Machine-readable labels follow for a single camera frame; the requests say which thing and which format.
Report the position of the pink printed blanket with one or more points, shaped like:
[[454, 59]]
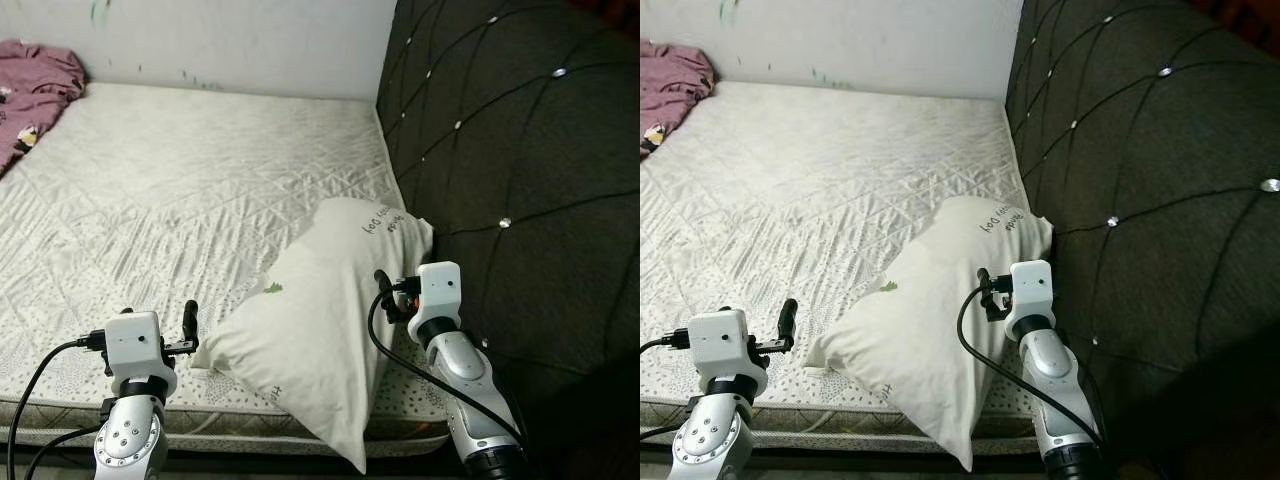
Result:
[[670, 95], [35, 100]]

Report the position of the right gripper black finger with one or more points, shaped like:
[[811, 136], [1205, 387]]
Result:
[[983, 281], [383, 283]]

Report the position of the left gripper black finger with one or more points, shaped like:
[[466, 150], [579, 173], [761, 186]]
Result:
[[191, 320], [789, 318]]

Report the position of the grey quilted mattress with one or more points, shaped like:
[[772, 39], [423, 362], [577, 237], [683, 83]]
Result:
[[800, 190], [180, 190]]

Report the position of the black tufted headboard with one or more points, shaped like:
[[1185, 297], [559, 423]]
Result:
[[520, 150], [1150, 150]]

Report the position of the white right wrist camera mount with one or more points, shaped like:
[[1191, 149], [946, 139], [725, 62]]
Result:
[[440, 290], [1032, 288]]

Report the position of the white printed pillow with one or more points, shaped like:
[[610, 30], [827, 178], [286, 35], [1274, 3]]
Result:
[[930, 320], [320, 320]]

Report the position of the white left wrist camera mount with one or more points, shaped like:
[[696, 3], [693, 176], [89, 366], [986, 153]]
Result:
[[722, 340], [135, 342]]

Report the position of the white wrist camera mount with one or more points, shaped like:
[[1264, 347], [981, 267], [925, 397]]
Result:
[[722, 340], [1032, 288], [440, 290], [135, 342]]

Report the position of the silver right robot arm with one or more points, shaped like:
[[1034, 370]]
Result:
[[1050, 375], [465, 380]]

